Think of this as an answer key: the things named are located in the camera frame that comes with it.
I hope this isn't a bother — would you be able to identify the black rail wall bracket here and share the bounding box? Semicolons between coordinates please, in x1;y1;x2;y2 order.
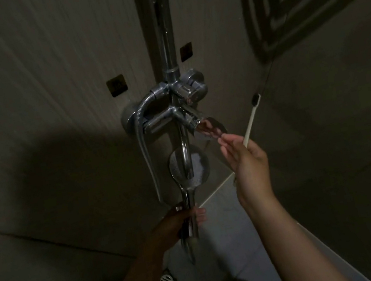
105;73;129;99
178;42;195;63

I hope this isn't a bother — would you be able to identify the round chrome shower head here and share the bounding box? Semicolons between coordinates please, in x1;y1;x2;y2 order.
165;142;221;241

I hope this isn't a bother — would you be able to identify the white toothbrush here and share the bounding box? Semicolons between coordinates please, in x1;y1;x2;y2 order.
235;92;269;149

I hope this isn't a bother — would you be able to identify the chrome shower riser rail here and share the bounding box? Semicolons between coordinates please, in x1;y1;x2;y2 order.
149;0;182;76

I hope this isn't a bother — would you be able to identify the person's right forearm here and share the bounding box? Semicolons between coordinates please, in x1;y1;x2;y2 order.
241;184;355;281

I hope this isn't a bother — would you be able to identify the chrome shower mixer faucet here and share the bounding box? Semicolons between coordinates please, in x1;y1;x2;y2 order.
115;64;236;190

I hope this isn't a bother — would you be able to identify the person's right hand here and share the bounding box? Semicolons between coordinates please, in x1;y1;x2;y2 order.
217;127;278;213

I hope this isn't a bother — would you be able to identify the silver flexible shower hose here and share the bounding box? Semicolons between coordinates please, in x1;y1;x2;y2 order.
129;87;196;270

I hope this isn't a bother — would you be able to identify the person's left hand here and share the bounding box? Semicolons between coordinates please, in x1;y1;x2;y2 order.
146;201;212;254

